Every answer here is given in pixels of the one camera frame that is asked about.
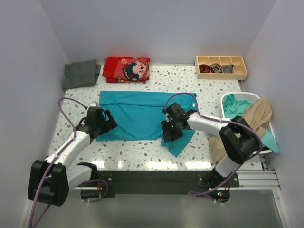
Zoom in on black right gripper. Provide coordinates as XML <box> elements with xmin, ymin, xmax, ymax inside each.
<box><xmin>161</xmin><ymin>119</ymin><xmax>183</xmax><ymax>143</ymax></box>

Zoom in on teal t shirt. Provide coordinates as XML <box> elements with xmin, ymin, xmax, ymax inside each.
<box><xmin>221</xmin><ymin>92</ymin><xmax>280</xmax><ymax>153</ymax></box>
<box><xmin>95</xmin><ymin>90</ymin><xmax>198</xmax><ymax>157</ymax></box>

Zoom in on beige t shirt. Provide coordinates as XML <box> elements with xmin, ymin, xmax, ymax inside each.
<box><xmin>208</xmin><ymin>97</ymin><xmax>274</xmax><ymax>164</ymax></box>

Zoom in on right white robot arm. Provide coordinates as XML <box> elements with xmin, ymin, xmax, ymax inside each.
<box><xmin>161</xmin><ymin>103</ymin><xmax>263</xmax><ymax>187</ymax></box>

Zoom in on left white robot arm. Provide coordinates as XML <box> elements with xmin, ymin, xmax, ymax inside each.
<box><xmin>28</xmin><ymin>106</ymin><xmax>117</xmax><ymax>206</ymax></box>

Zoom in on folded grey t shirt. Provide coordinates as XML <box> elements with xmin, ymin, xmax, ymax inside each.
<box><xmin>62</xmin><ymin>59</ymin><xmax>101</xmax><ymax>90</ymax></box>

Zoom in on red cartoon folded cloth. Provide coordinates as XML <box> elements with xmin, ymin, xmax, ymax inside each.
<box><xmin>102</xmin><ymin>57</ymin><xmax>150</xmax><ymax>83</ymax></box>

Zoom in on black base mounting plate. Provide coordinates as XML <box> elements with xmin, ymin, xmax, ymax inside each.
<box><xmin>79</xmin><ymin>170</ymin><xmax>240</xmax><ymax>204</ymax></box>

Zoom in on orange black rolled sock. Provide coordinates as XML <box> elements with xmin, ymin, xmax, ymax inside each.
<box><xmin>199</xmin><ymin>64</ymin><xmax>211</xmax><ymax>73</ymax></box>

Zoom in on patterned rolled sock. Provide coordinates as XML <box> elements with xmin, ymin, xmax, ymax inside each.
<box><xmin>210</xmin><ymin>63</ymin><xmax>223</xmax><ymax>74</ymax></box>

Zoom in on white plastic laundry basket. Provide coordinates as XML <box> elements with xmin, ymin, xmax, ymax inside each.
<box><xmin>220</xmin><ymin>92</ymin><xmax>280</xmax><ymax>154</ymax></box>

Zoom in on grey rolled sock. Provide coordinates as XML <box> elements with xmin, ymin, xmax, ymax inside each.
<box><xmin>223</xmin><ymin>64</ymin><xmax>234</xmax><ymax>74</ymax></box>

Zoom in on wooden compartment box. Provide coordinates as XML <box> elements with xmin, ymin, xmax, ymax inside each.
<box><xmin>195</xmin><ymin>56</ymin><xmax>247</xmax><ymax>81</ymax></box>

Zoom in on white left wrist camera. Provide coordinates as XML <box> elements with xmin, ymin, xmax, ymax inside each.
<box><xmin>88</xmin><ymin>101</ymin><xmax>99</xmax><ymax>107</ymax></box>

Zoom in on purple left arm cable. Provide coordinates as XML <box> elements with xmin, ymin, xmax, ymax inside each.
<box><xmin>28</xmin><ymin>97</ymin><xmax>109</xmax><ymax>228</ymax></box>

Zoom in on aluminium frame rail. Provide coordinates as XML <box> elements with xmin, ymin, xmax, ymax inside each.
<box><xmin>237</xmin><ymin>154</ymin><xmax>282</xmax><ymax>190</ymax></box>

